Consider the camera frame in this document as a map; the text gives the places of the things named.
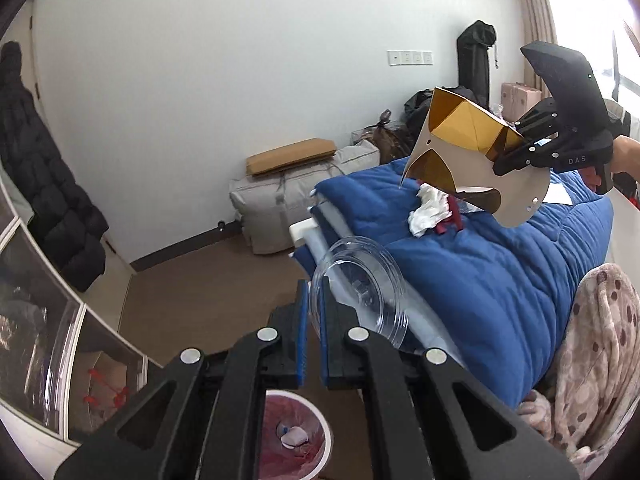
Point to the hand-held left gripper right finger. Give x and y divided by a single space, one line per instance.
325 345

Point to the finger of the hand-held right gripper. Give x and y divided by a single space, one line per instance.
540 120
530 157

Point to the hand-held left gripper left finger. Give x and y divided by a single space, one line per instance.
302 340

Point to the gold paper box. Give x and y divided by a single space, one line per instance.
450 160

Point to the trash bin with pink bag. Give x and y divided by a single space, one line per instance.
315 440

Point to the person's right hand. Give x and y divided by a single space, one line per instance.
629 157

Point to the long white tag card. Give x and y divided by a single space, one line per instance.
557 195

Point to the window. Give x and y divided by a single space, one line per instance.
625 60

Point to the tall black bag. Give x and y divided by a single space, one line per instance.
472 70

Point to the beige curtain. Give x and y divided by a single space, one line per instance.
542 5

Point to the crumpled white tissue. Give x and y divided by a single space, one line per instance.
425 215

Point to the black duffel bag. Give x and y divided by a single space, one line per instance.
417 105

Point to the blue quilt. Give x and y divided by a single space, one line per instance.
500 285

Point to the grey storage bag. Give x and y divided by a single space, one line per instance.
270 210

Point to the brown plastic bag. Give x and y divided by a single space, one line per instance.
390 140

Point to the flat cardboard box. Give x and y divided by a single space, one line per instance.
290 155

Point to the pink polka dot blanket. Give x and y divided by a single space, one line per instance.
600 360

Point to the glass door cabinet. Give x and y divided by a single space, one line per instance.
30 310

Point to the black puffer jacket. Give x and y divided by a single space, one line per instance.
45 185

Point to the white wall switch panel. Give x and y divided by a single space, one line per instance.
410 58

